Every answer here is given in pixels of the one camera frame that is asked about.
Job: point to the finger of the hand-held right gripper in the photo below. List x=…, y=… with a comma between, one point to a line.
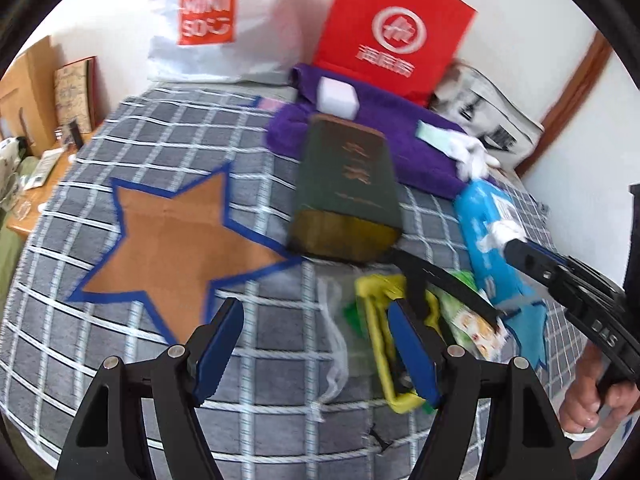
x=535, y=262

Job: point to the white tissue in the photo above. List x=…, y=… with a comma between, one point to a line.
x=502, y=234

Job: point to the white glove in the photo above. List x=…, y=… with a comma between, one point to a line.
x=472, y=157

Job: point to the blue wet wipes packet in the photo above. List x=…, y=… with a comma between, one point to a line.
x=480, y=210

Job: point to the wooden side table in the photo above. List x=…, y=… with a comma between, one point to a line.
x=20, y=210

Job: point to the person's right hand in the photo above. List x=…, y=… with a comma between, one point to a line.
x=580, y=405

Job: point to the wooden door frame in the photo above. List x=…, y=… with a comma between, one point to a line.
x=570, y=95

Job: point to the framed picture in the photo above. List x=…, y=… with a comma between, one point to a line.
x=75, y=95

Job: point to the green sachet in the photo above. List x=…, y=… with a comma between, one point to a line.
x=462, y=287

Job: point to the light green cloth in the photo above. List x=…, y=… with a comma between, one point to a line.
x=435, y=135

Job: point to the dark green book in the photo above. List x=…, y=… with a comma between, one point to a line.
x=345, y=185

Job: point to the red paper bag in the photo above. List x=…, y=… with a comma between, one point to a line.
x=390, y=25

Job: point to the purple towel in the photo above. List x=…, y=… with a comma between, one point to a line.
x=395, y=125

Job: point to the white waist bag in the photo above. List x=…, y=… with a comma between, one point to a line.
x=490, y=105

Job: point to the white plastic shopping bag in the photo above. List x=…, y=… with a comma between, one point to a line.
x=215, y=25

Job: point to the white sponge block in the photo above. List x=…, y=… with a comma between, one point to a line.
x=340, y=97

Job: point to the grey checked blanket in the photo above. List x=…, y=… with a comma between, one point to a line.
x=150, y=125

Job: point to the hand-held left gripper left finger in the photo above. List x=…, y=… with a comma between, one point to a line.
x=220, y=347

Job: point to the yellow mesh pouch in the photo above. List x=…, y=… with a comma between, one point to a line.
x=380, y=340

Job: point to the clear plastic bag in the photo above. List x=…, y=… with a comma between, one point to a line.
x=337, y=340

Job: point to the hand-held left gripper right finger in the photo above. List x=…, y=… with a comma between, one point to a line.
x=415, y=355

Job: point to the orange fruit print packet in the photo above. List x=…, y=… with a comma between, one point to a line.
x=475, y=332

